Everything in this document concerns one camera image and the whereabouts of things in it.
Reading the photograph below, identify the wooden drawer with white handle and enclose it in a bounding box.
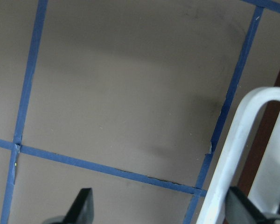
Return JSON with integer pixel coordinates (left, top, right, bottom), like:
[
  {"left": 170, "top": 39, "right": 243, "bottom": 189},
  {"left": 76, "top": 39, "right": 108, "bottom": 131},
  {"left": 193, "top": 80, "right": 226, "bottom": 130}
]
[{"left": 197, "top": 71, "right": 280, "bottom": 224}]

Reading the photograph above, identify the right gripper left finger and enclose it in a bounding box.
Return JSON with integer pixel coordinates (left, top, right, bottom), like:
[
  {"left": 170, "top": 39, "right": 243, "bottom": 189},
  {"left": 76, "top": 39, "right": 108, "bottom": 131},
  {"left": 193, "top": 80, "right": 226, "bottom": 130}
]
[{"left": 43, "top": 188, "right": 94, "bottom": 224}]

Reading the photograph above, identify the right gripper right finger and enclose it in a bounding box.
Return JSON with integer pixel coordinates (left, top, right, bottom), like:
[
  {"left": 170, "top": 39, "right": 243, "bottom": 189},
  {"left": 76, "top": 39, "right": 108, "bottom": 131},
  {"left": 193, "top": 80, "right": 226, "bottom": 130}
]
[{"left": 225, "top": 187, "right": 280, "bottom": 224}]

